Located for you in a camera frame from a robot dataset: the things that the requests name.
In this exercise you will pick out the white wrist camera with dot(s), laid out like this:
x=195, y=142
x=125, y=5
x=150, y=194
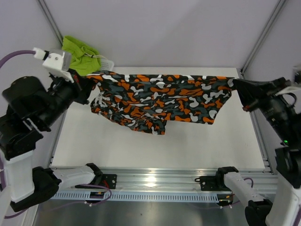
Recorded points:
x=56, y=61
x=295, y=78

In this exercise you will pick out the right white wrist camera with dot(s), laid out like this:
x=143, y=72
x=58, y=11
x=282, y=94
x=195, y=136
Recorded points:
x=295, y=78

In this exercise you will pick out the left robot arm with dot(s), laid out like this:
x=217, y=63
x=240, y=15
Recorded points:
x=32, y=110

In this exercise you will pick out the left aluminium corner post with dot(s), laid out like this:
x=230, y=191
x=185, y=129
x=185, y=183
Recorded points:
x=50, y=20

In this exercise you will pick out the white slotted cable duct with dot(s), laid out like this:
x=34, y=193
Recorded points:
x=137, y=196

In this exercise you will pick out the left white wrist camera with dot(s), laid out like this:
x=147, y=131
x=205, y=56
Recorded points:
x=56, y=61

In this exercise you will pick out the orange camouflage shorts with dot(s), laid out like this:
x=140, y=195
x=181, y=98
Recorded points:
x=146, y=102

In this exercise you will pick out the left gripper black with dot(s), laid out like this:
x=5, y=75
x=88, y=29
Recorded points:
x=80, y=92

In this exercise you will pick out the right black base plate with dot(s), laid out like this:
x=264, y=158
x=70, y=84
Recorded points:
x=211, y=183

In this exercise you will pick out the aluminium corner post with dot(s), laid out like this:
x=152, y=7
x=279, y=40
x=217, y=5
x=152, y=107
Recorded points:
x=275, y=14
x=50, y=20

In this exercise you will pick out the right aluminium side rail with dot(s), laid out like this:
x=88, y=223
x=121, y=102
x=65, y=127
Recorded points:
x=260, y=156

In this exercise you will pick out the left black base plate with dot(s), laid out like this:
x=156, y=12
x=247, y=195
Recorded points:
x=106, y=180

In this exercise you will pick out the white plastic basket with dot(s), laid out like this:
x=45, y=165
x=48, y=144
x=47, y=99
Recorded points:
x=106, y=64

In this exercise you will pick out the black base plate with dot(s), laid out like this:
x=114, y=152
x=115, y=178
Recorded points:
x=211, y=183
x=106, y=180

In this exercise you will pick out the right aluminium corner post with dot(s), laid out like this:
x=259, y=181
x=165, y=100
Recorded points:
x=275, y=14

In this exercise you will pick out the lime green shorts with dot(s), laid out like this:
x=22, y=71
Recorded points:
x=84, y=58

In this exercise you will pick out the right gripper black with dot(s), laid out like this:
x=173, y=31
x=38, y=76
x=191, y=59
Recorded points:
x=265, y=91

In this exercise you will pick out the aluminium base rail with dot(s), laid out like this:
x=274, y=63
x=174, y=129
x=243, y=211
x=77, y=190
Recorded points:
x=181, y=180

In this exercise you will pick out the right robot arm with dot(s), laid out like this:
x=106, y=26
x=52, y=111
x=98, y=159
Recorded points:
x=285, y=210

